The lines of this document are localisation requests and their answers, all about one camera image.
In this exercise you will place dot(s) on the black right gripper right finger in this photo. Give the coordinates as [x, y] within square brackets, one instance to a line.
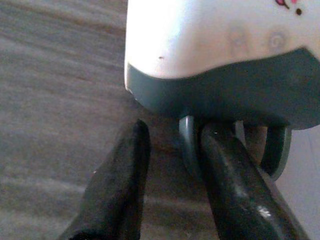
[237, 190]

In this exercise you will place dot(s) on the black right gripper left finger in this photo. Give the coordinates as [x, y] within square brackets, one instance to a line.
[117, 190]

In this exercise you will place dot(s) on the white kitchen cooking appliance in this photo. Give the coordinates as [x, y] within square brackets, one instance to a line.
[200, 45]

